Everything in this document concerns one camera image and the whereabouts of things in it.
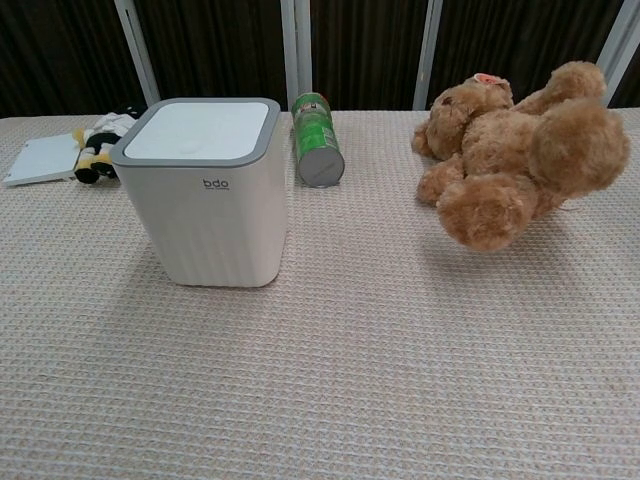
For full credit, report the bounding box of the white trash bin grey rim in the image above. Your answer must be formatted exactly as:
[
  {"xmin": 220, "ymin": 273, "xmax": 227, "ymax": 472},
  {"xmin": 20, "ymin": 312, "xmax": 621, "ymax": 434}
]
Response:
[{"xmin": 109, "ymin": 97, "xmax": 290, "ymax": 288}]

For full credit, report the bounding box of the green chip canister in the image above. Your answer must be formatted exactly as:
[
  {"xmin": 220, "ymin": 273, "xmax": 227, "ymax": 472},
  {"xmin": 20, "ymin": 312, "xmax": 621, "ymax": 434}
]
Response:
[{"xmin": 291, "ymin": 91, "xmax": 346, "ymax": 189}]

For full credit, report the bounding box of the black white yellow plush toy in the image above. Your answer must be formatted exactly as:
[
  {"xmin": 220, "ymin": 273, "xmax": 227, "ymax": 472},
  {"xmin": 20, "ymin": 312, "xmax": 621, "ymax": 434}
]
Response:
[{"xmin": 70, "ymin": 104, "xmax": 138, "ymax": 184}]

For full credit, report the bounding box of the white flat board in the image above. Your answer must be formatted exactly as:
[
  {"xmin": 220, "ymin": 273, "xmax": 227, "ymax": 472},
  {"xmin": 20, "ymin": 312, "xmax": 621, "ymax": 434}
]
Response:
[{"xmin": 0, "ymin": 134, "xmax": 87, "ymax": 188}]

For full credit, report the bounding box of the white frame post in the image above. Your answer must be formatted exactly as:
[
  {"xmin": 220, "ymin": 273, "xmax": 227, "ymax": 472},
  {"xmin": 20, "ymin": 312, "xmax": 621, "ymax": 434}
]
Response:
[
  {"xmin": 596, "ymin": 0, "xmax": 640, "ymax": 81},
  {"xmin": 113, "ymin": 0, "xmax": 161, "ymax": 107},
  {"xmin": 279, "ymin": 0, "xmax": 313, "ymax": 112},
  {"xmin": 412, "ymin": 0, "xmax": 445, "ymax": 111}
]

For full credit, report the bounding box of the beige woven table cloth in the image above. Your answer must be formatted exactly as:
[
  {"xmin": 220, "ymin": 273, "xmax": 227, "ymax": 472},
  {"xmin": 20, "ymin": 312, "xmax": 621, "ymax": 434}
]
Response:
[{"xmin": 0, "ymin": 109, "xmax": 640, "ymax": 480}]

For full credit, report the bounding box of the brown teddy bear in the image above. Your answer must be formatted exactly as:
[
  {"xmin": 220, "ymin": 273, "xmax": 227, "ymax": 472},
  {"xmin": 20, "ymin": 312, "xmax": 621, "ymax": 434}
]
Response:
[{"xmin": 411, "ymin": 60, "xmax": 632, "ymax": 252}]

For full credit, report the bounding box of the white plastic container lid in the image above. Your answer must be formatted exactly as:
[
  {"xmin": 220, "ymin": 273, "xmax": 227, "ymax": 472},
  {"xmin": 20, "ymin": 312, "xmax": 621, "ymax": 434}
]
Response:
[{"xmin": 123, "ymin": 100, "xmax": 271, "ymax": 161}]

